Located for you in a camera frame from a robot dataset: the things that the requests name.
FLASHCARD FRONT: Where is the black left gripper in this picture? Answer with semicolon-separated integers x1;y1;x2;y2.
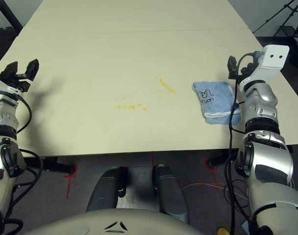
0;58;40;93

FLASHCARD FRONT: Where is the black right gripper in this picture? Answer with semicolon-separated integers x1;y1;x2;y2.
227;55;256;80

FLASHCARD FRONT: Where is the blue terry cloth rag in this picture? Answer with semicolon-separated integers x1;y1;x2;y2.
192;80;243;125

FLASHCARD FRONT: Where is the black mesh step stool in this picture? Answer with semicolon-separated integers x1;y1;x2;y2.
276;25;298;39

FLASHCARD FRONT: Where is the orange liquid streak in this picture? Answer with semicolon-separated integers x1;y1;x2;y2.
155;76;176;94

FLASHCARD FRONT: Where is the black table foot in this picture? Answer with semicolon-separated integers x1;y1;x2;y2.
207;149;240;169
42;156;75;175

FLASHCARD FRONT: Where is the red floor tape cross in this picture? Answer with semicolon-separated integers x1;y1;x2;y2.
204;158;224;190
64;165;78;198

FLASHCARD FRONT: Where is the grey right robot leg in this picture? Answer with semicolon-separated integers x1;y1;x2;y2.
151;164;190;225

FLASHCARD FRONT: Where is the grey robot leg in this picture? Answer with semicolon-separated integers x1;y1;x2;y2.
151;164;190;225
86;166;127;212

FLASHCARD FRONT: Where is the grey left robot leg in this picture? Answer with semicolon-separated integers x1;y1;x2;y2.
86;166;127;212

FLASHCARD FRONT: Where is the light blue floor object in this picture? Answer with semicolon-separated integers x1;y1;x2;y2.
242;219;252;235

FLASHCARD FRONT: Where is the beige robot torso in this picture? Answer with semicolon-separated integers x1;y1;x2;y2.
19;208;208;235

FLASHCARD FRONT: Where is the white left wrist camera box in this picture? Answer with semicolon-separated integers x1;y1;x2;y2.
0;61;21;95

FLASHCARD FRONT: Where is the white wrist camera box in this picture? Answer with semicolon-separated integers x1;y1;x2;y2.
238;45;290;93
0;61;21;95

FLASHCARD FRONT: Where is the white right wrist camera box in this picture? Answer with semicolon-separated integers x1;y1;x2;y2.
238;45;290;93

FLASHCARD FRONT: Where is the black left wrist cable loop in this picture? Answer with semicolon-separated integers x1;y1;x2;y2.
15;96;32;134

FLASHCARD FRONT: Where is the black metal frame bar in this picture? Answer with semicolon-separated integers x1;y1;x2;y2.
0;0;24;37

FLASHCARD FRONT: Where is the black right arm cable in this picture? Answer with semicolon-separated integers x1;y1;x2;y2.
227;52;256;235

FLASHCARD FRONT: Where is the black camera tripod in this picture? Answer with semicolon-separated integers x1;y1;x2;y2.
252;0;298;46

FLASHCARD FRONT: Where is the black left shoulder cable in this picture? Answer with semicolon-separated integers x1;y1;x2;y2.
5;148;44;221

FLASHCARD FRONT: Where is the thin white floor cable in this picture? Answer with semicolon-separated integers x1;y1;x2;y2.
182;182;249;204

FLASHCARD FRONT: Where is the black floor cable tangle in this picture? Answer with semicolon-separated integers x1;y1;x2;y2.
223;178;252;221

